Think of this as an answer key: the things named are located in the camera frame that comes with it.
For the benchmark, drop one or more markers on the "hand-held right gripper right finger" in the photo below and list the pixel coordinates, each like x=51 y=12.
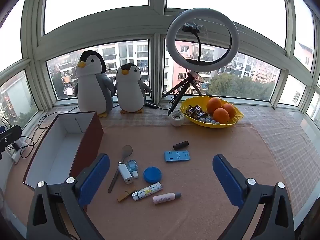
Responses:
x=226 y=177

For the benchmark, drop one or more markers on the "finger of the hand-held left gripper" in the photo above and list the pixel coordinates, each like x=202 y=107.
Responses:
x=11 y=136

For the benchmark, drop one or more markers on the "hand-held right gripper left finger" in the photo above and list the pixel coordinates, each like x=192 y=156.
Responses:
x=96 y=177

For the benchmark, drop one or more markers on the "white charger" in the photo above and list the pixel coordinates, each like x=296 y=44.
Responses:
x=126 y=175

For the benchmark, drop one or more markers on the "wooden clip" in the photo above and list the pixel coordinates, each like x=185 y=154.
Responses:
x=123 y=196

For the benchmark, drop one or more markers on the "blue eye drop bottle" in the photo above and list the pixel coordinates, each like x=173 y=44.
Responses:
x=131 y=166

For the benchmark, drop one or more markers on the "red-brown cardboard box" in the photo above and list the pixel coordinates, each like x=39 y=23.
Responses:
x=62 y=142

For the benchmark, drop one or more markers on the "white patterned tube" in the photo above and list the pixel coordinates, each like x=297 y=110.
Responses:
x=147 y=191

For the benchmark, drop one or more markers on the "blue phone stand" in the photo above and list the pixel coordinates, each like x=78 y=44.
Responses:
x=175 y=156

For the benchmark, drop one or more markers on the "blue round case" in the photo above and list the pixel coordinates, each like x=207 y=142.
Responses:
x=152 y=174

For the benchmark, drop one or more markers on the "black cylinder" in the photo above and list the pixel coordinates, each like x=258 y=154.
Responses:
x=180 y=145

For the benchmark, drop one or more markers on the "pink bottle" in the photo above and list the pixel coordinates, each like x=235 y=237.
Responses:
x=165 y=198

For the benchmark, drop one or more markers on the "white power strip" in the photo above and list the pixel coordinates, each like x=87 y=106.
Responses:
x=15 y=158

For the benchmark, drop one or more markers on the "yellow fruit bowl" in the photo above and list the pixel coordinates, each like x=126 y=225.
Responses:
x=197 y=123

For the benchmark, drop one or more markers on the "pile of wrapped candies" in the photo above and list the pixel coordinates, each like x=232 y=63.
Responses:
x=195 y=111

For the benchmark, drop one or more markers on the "white round gadget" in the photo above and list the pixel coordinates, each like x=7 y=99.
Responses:
x=177 y=118

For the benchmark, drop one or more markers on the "large penguin plush toy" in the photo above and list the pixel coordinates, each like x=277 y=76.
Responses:
x=91 y=85

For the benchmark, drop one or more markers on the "small penguin plush toy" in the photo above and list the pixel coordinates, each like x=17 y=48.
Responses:
x=130 y=90

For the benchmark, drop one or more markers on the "black gooseneck phone clamp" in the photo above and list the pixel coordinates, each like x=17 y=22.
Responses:
x=192 y=28

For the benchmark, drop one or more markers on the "white window frame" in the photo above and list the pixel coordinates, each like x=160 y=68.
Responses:
x=157 y=17

